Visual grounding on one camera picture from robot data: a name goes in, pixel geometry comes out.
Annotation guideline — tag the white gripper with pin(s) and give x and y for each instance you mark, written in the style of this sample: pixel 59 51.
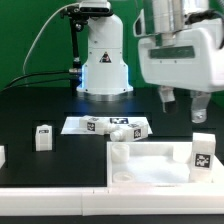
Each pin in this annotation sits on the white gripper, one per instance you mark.
pixel 194 63

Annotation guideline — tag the white square table top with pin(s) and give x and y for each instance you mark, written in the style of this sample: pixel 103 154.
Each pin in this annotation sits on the white square table top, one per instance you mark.
pixel 148 163

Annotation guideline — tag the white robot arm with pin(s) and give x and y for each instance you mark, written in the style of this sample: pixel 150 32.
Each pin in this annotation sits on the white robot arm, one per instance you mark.
pixel 105 75

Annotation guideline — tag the white right fence bar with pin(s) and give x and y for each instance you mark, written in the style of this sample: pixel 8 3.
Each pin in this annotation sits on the white right fence bar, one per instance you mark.
pixel 218 172

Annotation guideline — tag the white fence bar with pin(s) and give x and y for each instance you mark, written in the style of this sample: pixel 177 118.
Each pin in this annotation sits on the white fence bar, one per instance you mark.
pixel 112 201
pixel 218 172

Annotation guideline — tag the white front fence bar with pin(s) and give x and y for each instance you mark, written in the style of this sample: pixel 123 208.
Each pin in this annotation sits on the white front fence bar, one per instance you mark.
pixel 112 201

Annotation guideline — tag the white base sheet with tag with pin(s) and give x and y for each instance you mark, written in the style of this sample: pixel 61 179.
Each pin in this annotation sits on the white base sheet with tag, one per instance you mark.
pixel 71 125

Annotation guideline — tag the white left fence stub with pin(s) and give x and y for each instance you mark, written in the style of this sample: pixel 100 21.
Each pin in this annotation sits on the white left fence stub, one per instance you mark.
pixel 2 156

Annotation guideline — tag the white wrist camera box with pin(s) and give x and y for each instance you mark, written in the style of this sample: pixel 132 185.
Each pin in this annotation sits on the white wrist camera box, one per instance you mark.
pixel 139 29

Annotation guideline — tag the black camera stand pole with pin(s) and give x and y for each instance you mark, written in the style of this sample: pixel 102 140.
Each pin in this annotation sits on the black camera stand pole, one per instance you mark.
pixel 76 69

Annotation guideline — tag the grey camera on stand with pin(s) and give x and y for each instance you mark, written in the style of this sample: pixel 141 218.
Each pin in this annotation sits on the grey camera on stand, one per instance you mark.
pixel 95 8

